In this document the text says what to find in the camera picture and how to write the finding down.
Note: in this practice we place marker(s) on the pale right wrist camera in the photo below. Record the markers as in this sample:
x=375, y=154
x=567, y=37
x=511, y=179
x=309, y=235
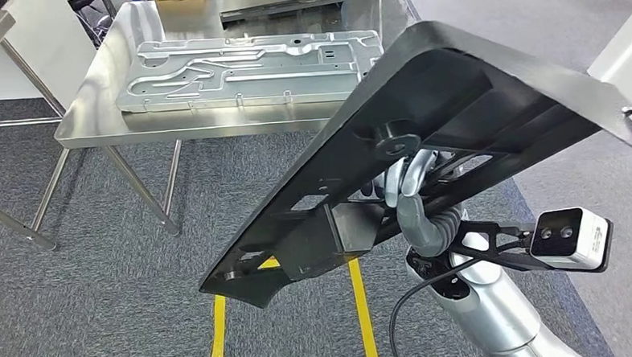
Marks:
x=580, y=240

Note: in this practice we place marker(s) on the white display counter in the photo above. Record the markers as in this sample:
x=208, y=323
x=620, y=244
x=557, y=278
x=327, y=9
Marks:
x=631, y=62

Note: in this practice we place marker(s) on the black plastic plate frame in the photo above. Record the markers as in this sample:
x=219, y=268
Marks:
x=287, y=8
x=503, y=68

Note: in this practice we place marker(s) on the stainless steel workbench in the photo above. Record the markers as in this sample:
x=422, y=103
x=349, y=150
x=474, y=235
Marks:
x=100, y=122

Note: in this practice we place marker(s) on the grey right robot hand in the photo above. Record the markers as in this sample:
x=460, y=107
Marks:
x=419, y=231

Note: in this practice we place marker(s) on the stamped aluminium panel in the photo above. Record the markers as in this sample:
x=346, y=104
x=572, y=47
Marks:
x=237, y=90

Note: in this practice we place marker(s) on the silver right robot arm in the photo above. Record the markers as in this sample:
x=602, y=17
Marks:
x=492, y=308

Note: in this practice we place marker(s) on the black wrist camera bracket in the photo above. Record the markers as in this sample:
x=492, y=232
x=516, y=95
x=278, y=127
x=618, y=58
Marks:
x=494, y=227

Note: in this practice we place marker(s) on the white panel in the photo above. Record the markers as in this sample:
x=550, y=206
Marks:
x=64, y=39

